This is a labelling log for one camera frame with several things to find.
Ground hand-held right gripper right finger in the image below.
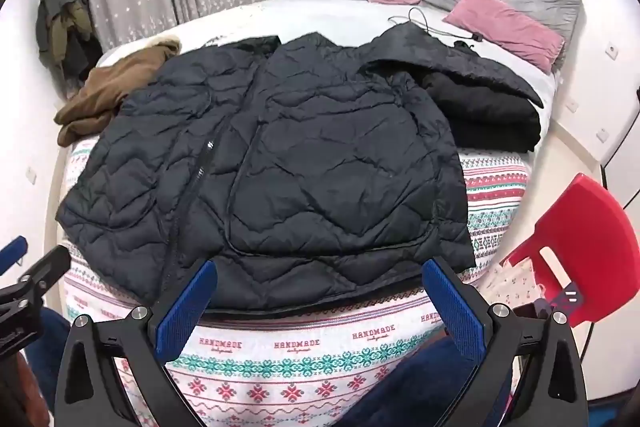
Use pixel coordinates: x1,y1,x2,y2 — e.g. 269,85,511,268
422,257,588,427

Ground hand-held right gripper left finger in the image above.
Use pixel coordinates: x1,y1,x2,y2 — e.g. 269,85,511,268
54,259,218,427

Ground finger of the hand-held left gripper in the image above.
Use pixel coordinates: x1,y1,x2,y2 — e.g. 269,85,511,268
0,236,27,280
0,246,72,323

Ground black quilted jacket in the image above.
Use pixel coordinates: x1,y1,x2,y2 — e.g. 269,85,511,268
55,24,545,313

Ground hanging dark clothes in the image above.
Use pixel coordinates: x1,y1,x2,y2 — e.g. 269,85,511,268
35,0,103,85

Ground person's left leg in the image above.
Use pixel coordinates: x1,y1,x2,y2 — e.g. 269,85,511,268
25,307,71,408

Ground person's leg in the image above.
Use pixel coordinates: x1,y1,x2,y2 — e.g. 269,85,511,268
345,334,513,427
25,307,71,408

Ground floral cloth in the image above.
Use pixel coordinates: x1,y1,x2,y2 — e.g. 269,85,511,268
482,254,551,308

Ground person's right leg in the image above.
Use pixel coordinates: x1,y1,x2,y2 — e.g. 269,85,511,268
345,334,513,427

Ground patterned knit blanket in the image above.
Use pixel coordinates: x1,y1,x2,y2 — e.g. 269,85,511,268
62,137,531,427

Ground red plastic chair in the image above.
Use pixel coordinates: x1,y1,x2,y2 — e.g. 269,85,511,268
500,173,640,328

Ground brown coat with fur trim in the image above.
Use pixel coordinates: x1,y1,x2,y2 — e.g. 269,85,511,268
54,36,182,148

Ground black folded garment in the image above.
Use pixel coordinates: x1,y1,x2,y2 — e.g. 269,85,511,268
420,72,543,152

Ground charging cable with adapter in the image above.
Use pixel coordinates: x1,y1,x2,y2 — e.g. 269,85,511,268
389,7,483,44

